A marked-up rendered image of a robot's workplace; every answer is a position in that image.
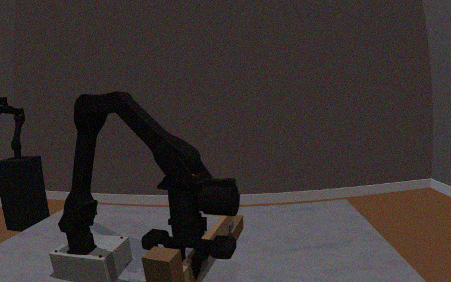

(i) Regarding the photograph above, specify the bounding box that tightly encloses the long brown wooden rail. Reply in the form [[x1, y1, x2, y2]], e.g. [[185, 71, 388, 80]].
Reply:
[[182, 215, 233, 282]]

